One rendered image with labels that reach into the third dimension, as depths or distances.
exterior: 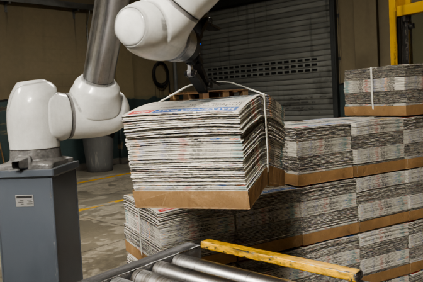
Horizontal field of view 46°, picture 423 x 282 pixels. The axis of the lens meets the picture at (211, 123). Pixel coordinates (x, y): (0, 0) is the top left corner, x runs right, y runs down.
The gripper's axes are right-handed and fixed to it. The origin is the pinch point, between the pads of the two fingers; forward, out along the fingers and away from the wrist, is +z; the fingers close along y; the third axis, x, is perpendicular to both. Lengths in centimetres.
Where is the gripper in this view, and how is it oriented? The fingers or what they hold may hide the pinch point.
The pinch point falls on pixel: (213, 55)
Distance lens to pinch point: 129.8
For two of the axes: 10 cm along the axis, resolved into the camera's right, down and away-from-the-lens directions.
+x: 9.3, 0.0, -3.7
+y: 0.0, 10.0, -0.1
